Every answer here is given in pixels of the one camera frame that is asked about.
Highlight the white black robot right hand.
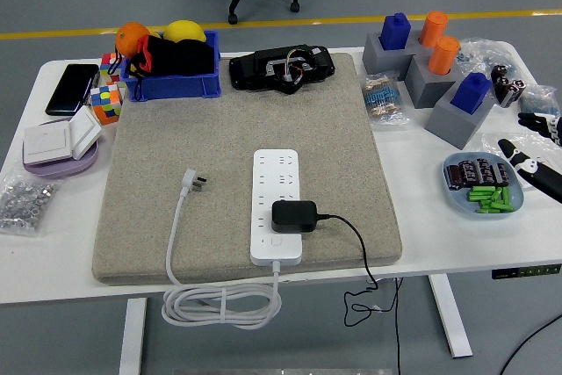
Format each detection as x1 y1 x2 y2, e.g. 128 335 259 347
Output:
497 112 562 205

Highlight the black plug with cord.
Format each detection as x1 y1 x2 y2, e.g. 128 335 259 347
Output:
270 200 404 375

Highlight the white power strip with cord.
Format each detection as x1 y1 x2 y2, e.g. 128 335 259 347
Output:
161 148 303 330

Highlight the black capacitor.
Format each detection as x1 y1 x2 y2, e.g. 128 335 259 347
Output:
458 160 479 187
445 164 465 191
491 162 510 188
476 158 495 185

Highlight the bag of blue resistors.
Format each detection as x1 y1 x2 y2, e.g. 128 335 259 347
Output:
517 83 562 121

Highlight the light blue plate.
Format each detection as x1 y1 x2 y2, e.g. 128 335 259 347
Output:
441 152 526 221

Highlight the bag of black batteries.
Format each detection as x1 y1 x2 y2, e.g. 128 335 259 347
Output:
490 64 527 109

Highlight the black desk control panel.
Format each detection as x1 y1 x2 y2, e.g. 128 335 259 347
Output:
491 263 562 280

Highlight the grey block holder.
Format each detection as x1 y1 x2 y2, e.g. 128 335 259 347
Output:
403 52 462 110
362 31 425 76
424 83 496 151

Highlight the blue square peg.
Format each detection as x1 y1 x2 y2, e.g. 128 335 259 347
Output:
450 72 493 116
379 12 413 52

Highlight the clear plastic bag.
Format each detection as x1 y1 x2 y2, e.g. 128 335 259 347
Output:
454 38 517 82

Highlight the orange cylinder peg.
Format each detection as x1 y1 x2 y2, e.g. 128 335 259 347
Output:
427 36 461 76
418 11 449 48

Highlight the white table leg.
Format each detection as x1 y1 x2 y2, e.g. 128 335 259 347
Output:
428 273 474 358
119 297 148 375

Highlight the black open electronic device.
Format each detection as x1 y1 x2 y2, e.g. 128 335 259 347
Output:
228 45 336 95

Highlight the grey-brown mat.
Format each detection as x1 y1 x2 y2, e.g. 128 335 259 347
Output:
90 52 404 286

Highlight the blue plastic bin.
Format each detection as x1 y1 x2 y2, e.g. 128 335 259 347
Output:
119 30 222 102

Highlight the yellow lemon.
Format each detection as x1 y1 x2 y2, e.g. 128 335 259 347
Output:
162 19 207 45

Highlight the orange fruit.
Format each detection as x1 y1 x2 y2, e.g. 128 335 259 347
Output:
114 22 151 59

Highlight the large colourful puzzle cube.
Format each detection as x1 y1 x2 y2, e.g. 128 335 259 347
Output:
90 83 123 126

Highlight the small colourful puzzle cube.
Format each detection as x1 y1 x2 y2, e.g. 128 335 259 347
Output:
99 53 126 86

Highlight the black smartphone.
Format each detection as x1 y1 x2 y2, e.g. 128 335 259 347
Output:
44 63 100 117

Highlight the purple tray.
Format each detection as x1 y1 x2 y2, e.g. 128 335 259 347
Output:
21 118 100 181

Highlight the bag of metal nuts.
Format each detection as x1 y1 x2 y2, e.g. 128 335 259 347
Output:
0 172 58 237

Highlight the bagged white wall socket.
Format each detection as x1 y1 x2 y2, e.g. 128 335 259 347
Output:
481 131 562 191

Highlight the black floor cable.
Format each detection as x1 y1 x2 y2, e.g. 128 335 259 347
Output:
500 314 562 375

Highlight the black drawstring pouch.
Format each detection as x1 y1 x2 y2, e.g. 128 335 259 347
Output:
107 34 216 102

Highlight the tilted white wall switch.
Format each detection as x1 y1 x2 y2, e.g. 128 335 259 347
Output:
68 105 104 161

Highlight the flat white wall switch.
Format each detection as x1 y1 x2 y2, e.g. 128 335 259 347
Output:
22 122 74 167

